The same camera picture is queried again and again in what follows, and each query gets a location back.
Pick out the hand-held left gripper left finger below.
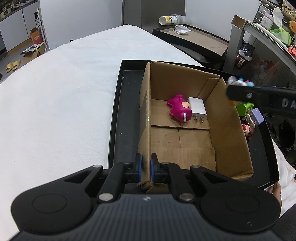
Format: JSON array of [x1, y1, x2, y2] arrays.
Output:
[[58, 152, 143, 202]]

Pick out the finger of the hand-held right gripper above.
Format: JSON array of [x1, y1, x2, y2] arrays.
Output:
[[226, 84, 263, 104]]

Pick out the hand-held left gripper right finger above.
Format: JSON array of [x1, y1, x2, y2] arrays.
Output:
[[150, 152, 246, 202]]

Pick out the blue dress doll figurine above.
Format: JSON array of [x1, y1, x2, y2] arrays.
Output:
[[227, 76, 255, 107]]

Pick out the brown cardboard box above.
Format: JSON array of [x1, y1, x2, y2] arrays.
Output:
[[137, 61, 255, 194]]

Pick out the white charger plug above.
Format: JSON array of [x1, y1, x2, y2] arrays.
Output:
[[187, 97, 207, 123]]

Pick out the black shallow tray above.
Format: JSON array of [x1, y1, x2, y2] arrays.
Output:
[[107, 60, 280, 189]]

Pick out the pink bear toy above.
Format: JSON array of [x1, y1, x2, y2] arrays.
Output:
[[166, 94, 192, 123]]

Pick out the green cube toy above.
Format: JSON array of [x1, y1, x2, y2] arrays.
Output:
[[235, 102, 255, 117]]

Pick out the small cartoon figurine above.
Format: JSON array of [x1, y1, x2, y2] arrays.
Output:
[[245, 113, 258, 126]]

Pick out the purple cube toy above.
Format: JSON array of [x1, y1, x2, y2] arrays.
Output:
[[248, 108, 265, 126]]

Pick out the red storage basket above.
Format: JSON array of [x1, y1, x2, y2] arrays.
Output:
[[234, 52, 253, 70]]

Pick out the red haired doll figurine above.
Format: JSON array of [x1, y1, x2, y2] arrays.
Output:
[[242, 123, 256, 141]]

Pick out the grey desk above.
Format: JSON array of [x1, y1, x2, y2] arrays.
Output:
[[223, 14, 296, 93]]

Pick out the green plastic bag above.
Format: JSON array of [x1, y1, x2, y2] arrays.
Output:
[[269, 28, 292, 46]]

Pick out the black framed brown board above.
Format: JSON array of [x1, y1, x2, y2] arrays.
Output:
[[153, 24, 229, 68]]

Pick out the white tissue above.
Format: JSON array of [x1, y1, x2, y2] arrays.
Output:
[[272, 7, 284, 24]]

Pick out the white face mask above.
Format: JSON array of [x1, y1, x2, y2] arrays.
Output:
[[173, 25, 191, 36]]

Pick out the person's bare foot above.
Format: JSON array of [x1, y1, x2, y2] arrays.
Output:
[[266, 183, 282, 210]]

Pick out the wicker basket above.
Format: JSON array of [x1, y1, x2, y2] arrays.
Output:
[[280, 0, 296, 16]]

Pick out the white and yellow cup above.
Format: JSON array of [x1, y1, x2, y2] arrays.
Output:
[[159, 14, 185, 26]]

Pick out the person's grey pants leg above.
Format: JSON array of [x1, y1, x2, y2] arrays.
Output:
[[276, 203, 296, 241]]

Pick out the open cardboard box on floor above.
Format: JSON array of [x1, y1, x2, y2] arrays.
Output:
[[20, 42, 46, 65]]

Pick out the yellow slippers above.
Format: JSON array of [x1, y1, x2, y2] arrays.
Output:
[[5, 60, 22, 73]]

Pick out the orange cardboard box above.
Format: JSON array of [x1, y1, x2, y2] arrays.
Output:
[[30, 27, 42, 45]]

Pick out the white narrow rack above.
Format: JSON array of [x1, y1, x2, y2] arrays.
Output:
[[35, 8, 48, 49]]

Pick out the white cabinet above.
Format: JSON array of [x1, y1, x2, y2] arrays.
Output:
[[0, 0, 40, 52]]

